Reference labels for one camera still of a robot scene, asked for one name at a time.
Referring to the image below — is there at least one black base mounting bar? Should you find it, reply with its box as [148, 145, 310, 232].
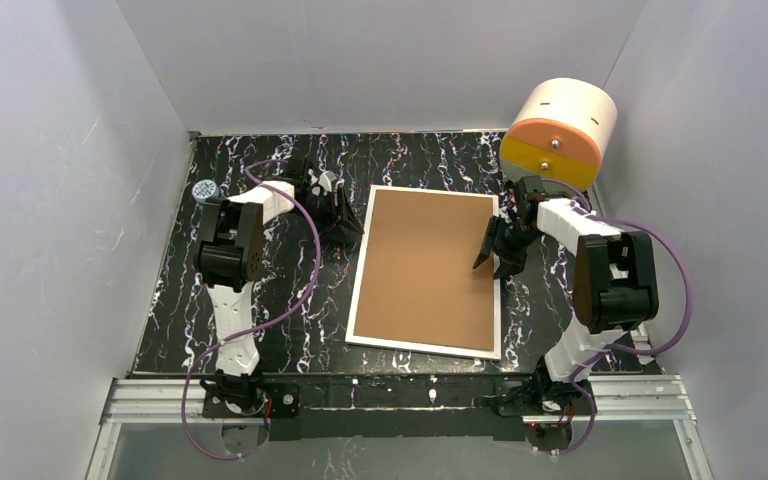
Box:
[199, 372, 594, 445]

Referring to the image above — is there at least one small blue lidded jar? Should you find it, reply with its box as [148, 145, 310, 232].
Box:
[191, 179, 221, 205]

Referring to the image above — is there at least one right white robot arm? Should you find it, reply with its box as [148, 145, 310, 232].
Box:
[474, 175, 659, 383]

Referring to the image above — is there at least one white cylindrical drawer unit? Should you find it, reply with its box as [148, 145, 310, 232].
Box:
[499, 78, 618, 191]

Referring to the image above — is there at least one brown frame backing board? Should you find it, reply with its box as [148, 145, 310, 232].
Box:
[352, 190, 497, 352]

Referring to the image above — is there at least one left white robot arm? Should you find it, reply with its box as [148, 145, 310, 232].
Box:
[191, 158, 364, 376]

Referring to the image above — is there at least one white picture frame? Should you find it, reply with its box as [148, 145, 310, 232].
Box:
[344, 184, 503, 361]

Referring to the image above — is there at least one aluminium rail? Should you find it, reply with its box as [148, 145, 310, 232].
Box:
[85, 375, 713, 479]

